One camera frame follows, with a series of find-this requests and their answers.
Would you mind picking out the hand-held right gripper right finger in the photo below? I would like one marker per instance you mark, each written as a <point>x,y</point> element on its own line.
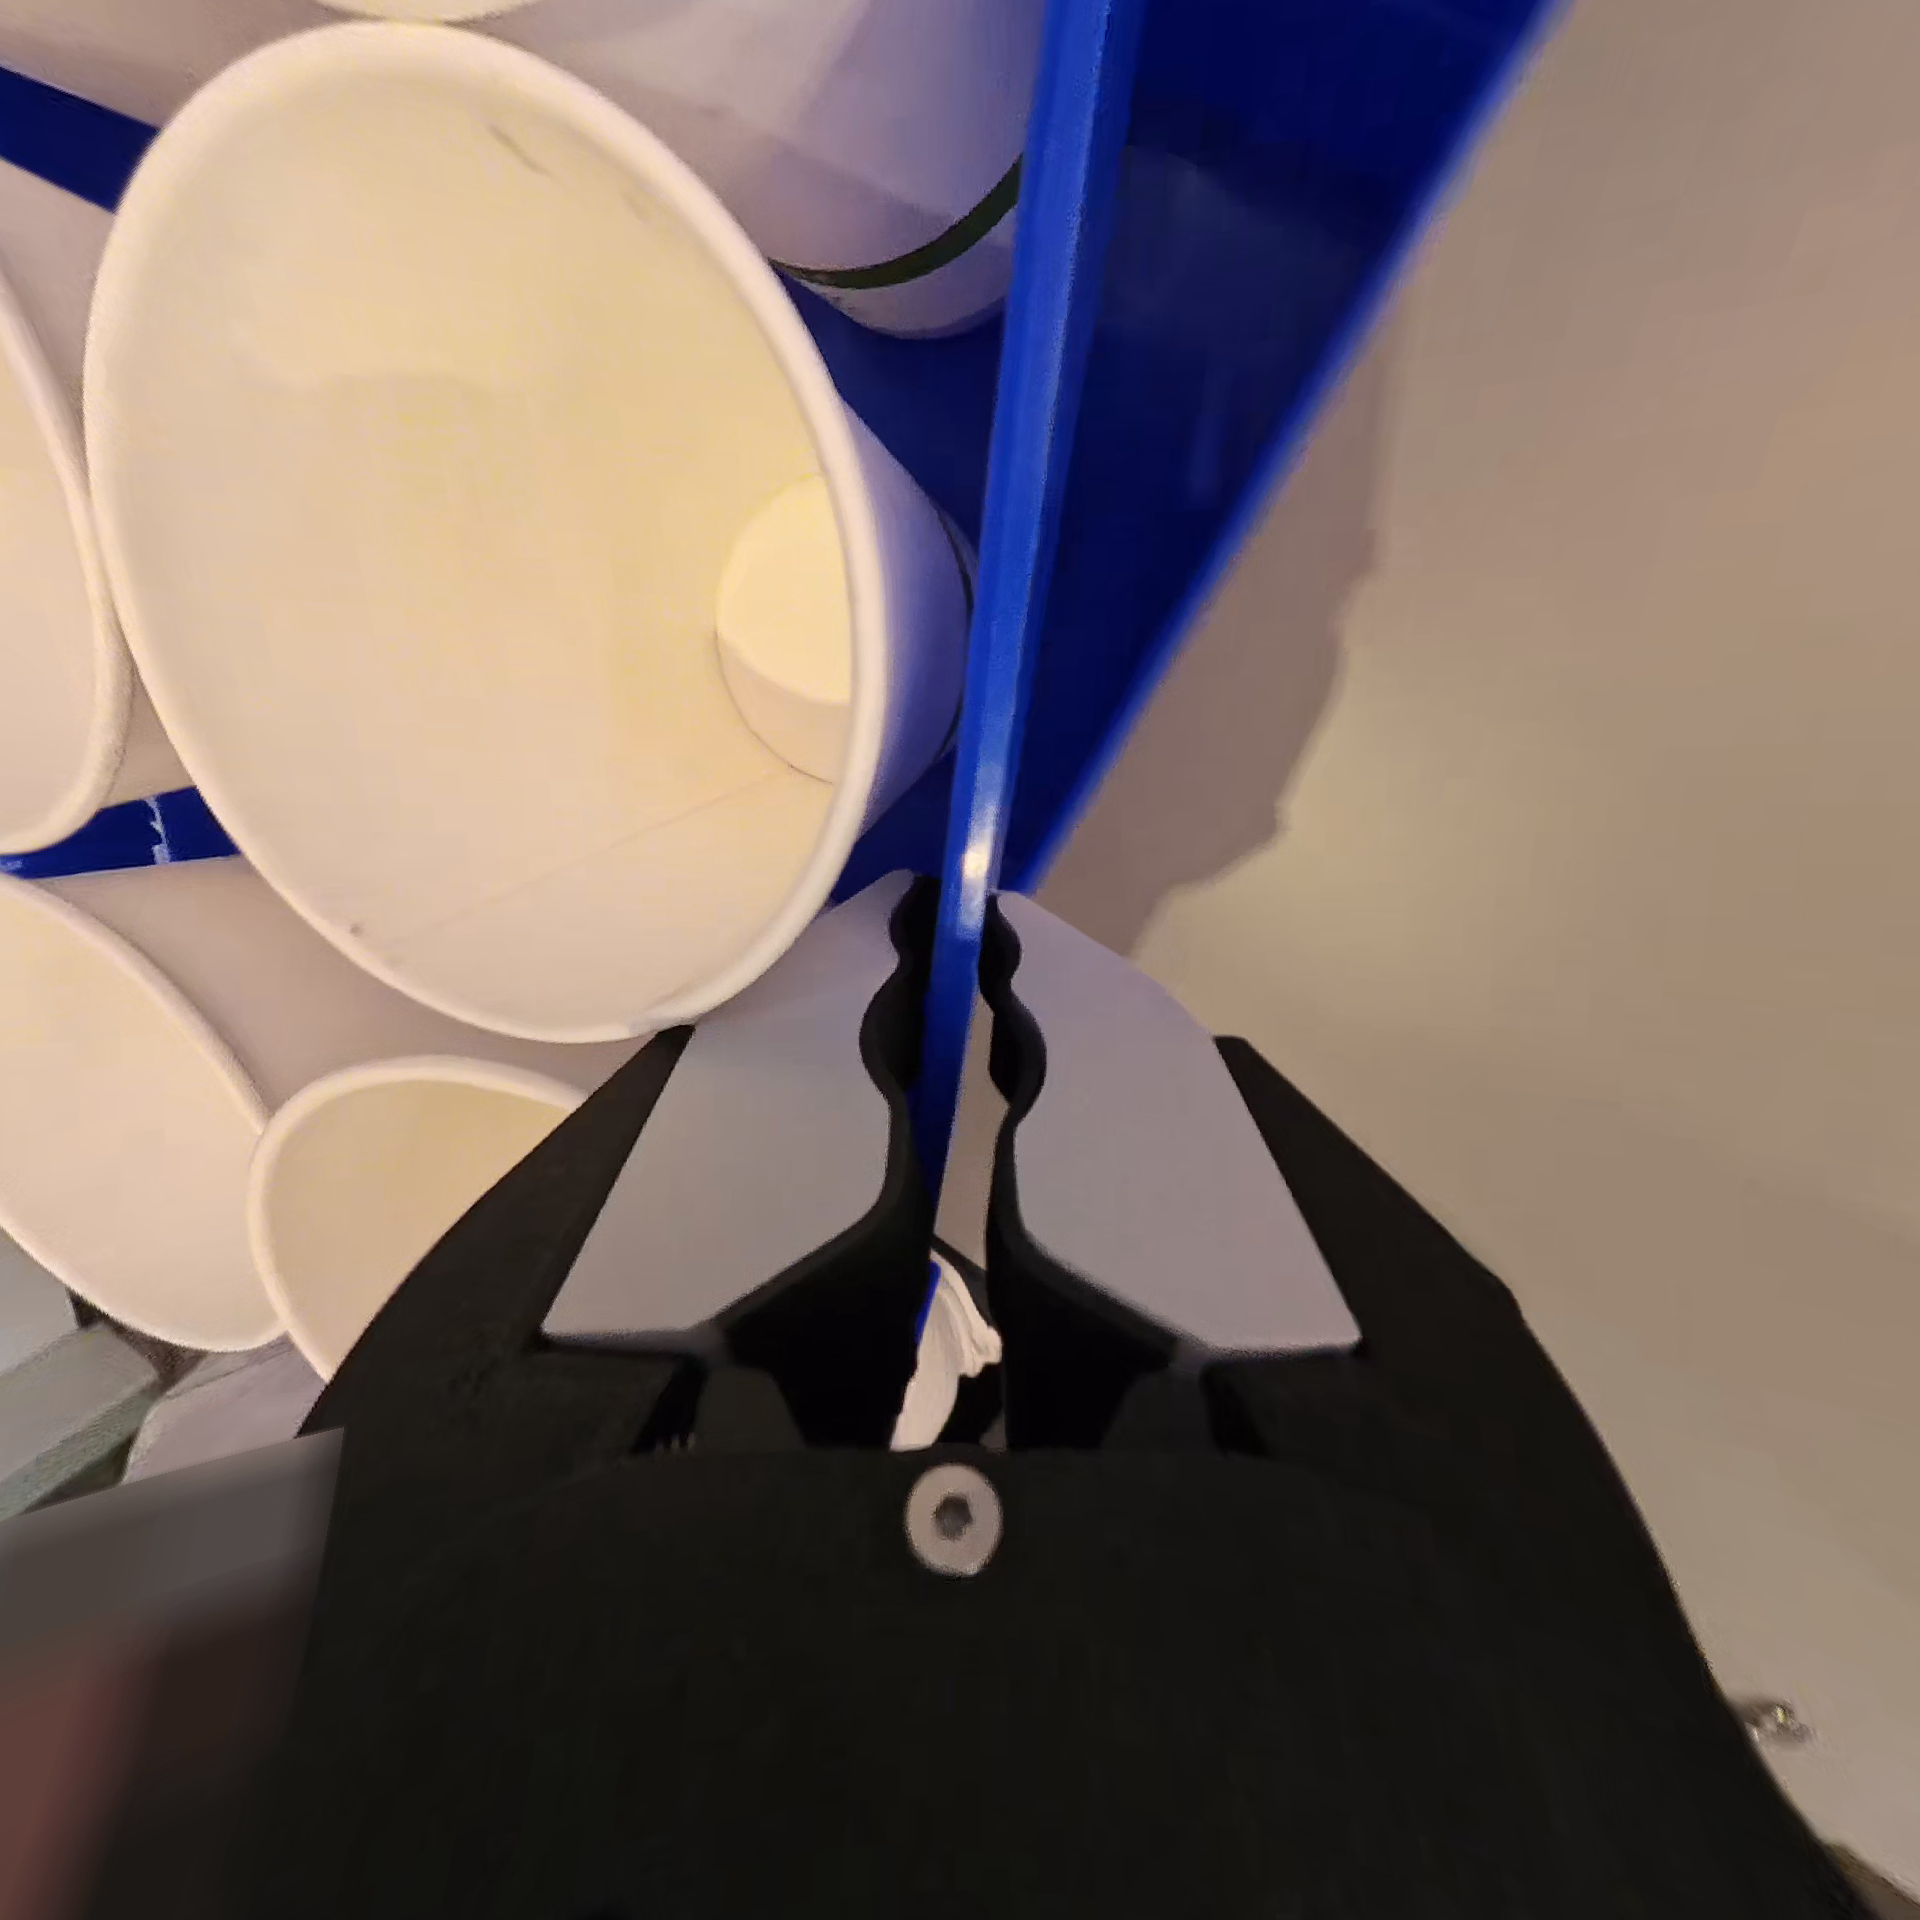
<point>1156,1171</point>

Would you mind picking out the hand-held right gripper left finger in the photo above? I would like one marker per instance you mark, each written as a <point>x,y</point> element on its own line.
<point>751,1171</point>

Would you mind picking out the blue plastic bin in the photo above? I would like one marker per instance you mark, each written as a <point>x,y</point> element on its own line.
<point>1202,300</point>

